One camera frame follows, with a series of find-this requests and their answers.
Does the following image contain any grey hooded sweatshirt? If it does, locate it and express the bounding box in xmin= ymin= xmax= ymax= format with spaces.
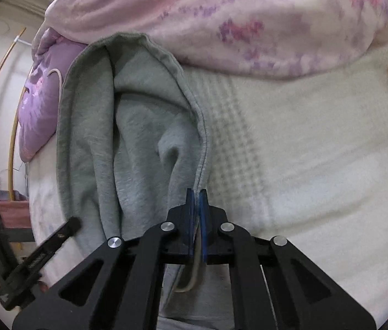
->
xmin=56 ymin=31 xmax=236 ymax=330

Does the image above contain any dark red bedside table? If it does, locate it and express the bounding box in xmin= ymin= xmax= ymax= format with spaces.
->
xmin=0 ymin=190 xmax=35 ymax=242

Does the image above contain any white patterned bed sheet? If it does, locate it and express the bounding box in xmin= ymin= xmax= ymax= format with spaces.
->
xmin=185 ymin=32 xmax=388 ymax=326

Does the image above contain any purple pillow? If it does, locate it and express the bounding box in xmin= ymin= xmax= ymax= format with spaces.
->
xmin=18 ymin=28 xmax=86 ymax=163

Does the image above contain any pink floral quilt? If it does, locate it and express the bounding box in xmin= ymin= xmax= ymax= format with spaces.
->
xmin=32 ymin=0 xmax=388 ymax=78

